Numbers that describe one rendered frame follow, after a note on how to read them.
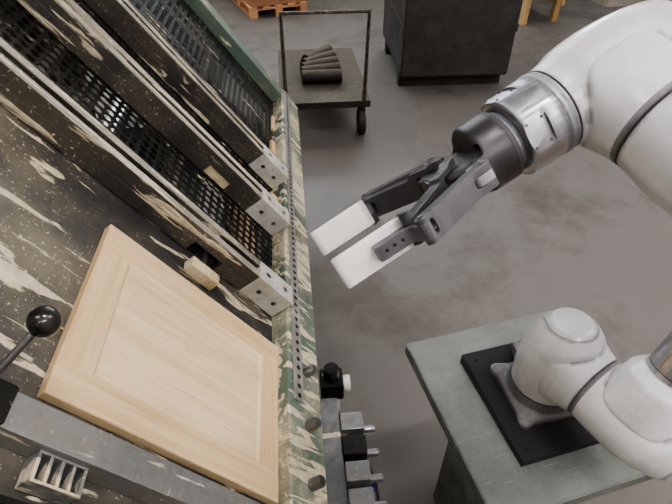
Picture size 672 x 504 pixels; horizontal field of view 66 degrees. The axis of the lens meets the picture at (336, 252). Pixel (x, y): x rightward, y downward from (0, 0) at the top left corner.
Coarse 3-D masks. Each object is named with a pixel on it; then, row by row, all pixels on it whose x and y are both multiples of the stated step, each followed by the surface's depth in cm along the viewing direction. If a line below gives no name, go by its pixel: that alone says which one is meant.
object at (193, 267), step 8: (184, 264) 113; (192, 264) 110; (200, 264) 113; (192, 272) 112; (200, 272) 112; (208, 272) 114; (200, 280) 113; (208, 280) 114; (216, 280) 115; (208, 288) 115
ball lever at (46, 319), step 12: (36, 312) 59; (48, 312) 59; (36, 324) 59; (48, 324) 59; (60, 324) 61; (24, 336) 60; (36, 336) 60; (48, 336) 60; (24, 348) 60; (12, 360) 60; (0, 372) 59
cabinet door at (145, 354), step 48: (96, 288) 86; (144, 288) 97; (192, 288) 108; (96, 336) 81; (144, 336) 90; (192, 336) 101; (240, 336) 114; (48, 384) 70; (96, 384) 77; (144, 384) 85; (192, 384) 94; (240, 384) 106; (144, 432) 80; (192, 432) 88; (240, 432) 98; (240, 480) 91
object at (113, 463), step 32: (32, 416) 64; (64, 416) 68; (32, 448) 64; (64, 448) 65; (96, 448) 69; (128, 448) 73; (96, 480) 70; (128, 480) 71; (160, 480) 75; (192, 480) 80
